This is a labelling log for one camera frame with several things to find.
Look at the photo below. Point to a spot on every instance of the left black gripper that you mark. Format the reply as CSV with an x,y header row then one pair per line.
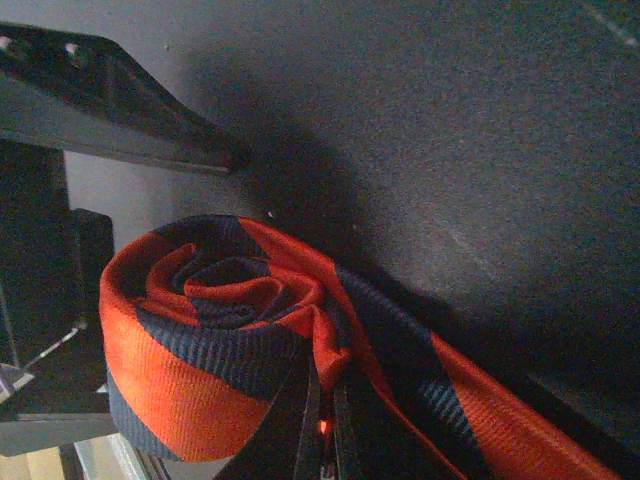
x,y
52,358

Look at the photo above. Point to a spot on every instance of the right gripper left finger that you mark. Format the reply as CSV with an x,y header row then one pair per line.
x,y
287,442

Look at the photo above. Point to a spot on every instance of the orange navy striped tie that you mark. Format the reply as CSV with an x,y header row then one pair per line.
x,y
202,318

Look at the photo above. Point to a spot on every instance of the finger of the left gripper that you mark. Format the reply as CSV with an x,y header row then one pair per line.
x,y
86,94

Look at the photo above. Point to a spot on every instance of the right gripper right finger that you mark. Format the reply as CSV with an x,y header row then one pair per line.
x,y
352,407

